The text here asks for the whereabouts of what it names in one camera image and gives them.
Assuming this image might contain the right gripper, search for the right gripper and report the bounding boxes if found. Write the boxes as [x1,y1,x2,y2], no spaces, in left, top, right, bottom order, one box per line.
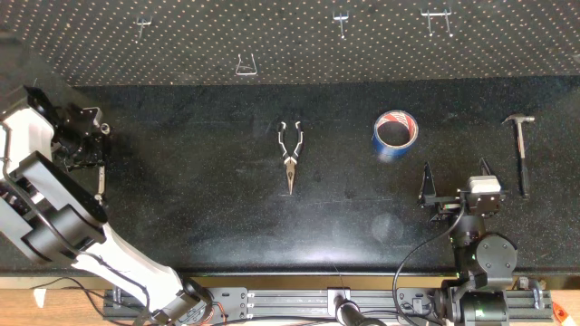
[417,157,507,223]

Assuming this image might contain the hammer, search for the hammer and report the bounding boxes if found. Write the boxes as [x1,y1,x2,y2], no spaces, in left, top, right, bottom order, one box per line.
[501,113,536,199]

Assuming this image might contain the roll of blue tape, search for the roll of blue tape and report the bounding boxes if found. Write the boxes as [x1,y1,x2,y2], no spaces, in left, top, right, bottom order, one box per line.
[372,110,420,158]

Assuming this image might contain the black and white pliers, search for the black and white pliers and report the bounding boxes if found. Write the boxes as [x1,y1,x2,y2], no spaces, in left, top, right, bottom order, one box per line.
[276,120,305,197]

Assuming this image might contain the black pegboard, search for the black pegboard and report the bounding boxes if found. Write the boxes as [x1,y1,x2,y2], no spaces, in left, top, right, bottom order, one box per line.
[0,0,580,87]

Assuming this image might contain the metal hook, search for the metal hook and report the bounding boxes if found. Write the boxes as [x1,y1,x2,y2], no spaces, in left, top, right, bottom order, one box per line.
[420,7,455,38]
[135,15,154,43]
[332,11,350,40]
[235,53,259,77]

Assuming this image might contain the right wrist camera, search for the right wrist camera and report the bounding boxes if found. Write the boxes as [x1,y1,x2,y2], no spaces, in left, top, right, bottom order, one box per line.
[466,175,503,196]

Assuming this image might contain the mounting rail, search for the mounting rail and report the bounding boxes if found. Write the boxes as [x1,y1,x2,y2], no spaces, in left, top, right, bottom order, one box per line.
[102,284,555,326]

